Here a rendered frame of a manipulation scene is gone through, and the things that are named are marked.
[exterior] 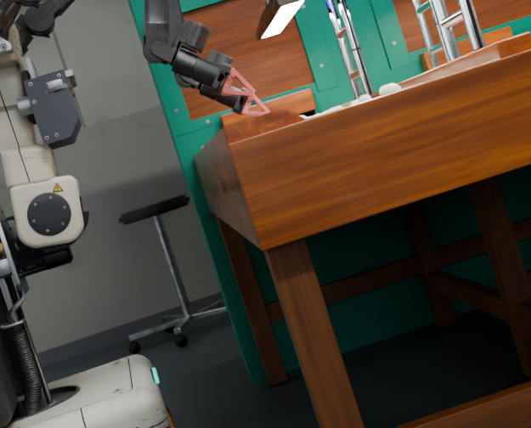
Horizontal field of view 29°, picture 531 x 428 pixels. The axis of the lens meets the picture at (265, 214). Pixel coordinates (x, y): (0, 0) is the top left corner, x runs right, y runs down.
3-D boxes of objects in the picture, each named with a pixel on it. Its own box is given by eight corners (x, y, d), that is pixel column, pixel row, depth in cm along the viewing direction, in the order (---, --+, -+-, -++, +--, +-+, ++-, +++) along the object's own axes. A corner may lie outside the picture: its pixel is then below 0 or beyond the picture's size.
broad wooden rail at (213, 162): (260, 250, 146) (221, 126, 145) (210, 211, 326) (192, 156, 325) (339, 225, 147) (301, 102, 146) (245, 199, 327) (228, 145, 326)
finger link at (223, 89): (257, 81, 250) (223, 67, 249) (260, 79, 243) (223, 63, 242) (247, 107, 250) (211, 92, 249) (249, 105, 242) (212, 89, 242)
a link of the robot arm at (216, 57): (176, 81, 287) (179, 78, 279) (192, 44, 288) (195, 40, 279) (215, 98, 289) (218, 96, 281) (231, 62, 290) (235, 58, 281)
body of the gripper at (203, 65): (227, 70, 249) (199, 58, 249) (229, 64, 239) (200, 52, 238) (217, 94, 249) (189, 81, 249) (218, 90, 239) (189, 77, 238)
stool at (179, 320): (235, 309, 508) (196, 188, 505) (257, 322, 450) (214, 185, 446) (126, 346, 498) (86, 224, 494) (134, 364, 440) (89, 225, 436)
